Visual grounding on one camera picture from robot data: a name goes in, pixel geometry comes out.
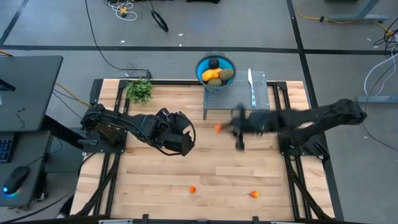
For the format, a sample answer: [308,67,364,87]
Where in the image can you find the black computer mouse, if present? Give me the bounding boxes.
[2,166,30,196]

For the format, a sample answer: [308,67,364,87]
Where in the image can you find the green plant in white pot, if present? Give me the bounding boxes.
[125,77,155,105]

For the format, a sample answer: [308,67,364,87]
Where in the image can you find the black desk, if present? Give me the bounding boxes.
[0,55,64,208]

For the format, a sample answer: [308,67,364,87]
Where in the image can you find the grey desk foot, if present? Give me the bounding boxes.
[357,95,398,104]
[326,0,389,22]

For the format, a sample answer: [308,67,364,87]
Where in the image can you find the grey perforated metal riser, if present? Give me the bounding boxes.
[203,70,271,121]

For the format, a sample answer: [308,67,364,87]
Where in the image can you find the black table frame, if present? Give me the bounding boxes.
[70,77,346,224]

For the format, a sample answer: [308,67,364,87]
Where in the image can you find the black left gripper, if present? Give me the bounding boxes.
[150,108,194,157]

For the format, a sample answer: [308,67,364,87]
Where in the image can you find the black cable loop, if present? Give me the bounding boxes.
[150,9,170,33]

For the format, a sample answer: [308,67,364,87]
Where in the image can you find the black keyboard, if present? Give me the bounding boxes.
[0,133,16,164]

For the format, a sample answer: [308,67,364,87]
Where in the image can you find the yellow cable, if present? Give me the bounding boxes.
[0,49,91,108]
[297,6,396,35]

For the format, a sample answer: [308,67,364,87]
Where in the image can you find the long black floor cable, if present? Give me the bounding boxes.
[84,0,153,80]

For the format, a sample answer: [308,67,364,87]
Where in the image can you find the teal bowl with black rim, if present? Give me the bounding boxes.
[195,51,237,93]

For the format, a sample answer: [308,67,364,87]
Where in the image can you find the large yellow oblong fruit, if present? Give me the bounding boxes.
[201,68,223,83]

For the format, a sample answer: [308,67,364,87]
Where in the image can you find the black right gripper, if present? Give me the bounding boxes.
[221,103,250,152]

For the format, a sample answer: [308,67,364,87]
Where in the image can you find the white cable coil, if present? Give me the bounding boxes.
[105,0,138,22]

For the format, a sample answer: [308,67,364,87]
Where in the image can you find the knife with white handle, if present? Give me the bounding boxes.
[247,68,257,108]

